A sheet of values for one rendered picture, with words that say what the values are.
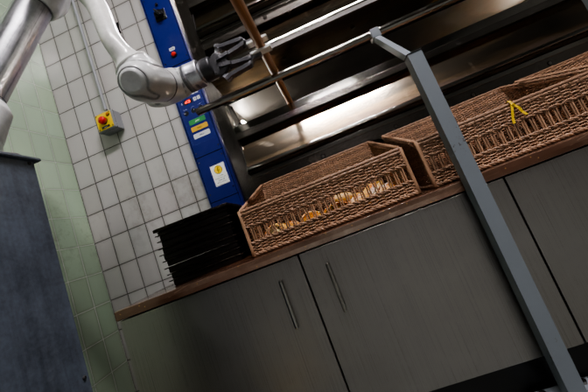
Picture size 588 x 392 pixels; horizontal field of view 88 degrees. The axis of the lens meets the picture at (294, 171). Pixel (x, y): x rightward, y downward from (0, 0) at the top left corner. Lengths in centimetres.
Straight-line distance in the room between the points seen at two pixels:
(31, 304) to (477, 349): 103
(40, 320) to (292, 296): 57
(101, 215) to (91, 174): 23
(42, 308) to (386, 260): 79
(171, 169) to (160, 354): 88
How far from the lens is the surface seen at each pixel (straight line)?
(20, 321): 80
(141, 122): 182
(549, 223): 105
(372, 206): 95
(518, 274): 96
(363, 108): 150
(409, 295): 95
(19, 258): 82
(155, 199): 171
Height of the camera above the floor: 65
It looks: 8 degrees up
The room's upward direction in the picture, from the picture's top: 21 degrees counter-clockwise
